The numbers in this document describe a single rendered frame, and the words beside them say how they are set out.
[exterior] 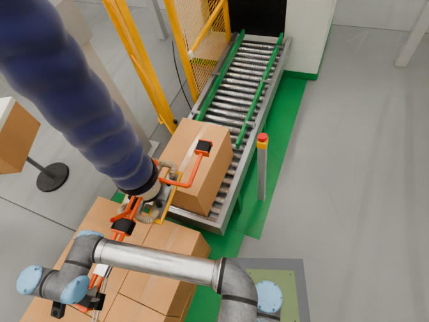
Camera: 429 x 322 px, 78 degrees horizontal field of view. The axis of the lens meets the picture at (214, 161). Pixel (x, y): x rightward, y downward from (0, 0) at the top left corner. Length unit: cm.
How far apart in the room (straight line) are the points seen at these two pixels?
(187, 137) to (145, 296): 117
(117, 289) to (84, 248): 121
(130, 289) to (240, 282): 138
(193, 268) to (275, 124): 254
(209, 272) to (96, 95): 69
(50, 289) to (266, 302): 94
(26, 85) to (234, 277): 83
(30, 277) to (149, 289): 115
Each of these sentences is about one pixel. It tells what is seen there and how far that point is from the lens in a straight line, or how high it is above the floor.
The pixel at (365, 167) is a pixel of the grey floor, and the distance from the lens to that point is 312.
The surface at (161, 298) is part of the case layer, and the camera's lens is 211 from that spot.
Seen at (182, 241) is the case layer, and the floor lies 54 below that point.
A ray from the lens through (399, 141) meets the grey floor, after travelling 343.
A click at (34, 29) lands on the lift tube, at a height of 222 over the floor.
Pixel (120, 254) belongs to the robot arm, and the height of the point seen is 166.
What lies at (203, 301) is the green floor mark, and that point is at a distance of 259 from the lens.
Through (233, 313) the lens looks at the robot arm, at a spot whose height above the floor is 163.
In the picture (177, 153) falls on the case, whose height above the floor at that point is 95.
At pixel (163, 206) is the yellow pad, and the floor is 117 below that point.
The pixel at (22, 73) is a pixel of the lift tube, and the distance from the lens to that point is 89.
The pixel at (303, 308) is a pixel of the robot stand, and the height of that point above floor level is 75.
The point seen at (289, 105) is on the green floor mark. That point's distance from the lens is 347.
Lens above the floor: 254
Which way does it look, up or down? 57 degrees down
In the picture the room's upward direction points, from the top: 16 degrees counter-clockwise
